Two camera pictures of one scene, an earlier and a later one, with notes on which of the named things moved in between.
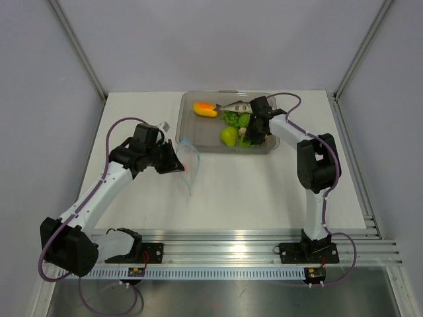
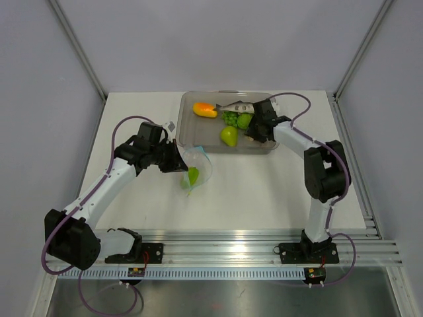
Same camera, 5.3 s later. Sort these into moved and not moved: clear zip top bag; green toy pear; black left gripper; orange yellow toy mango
Moved: clear zip top bag
Not moved: orange yellow toy mango; green toy pear; black left gripper
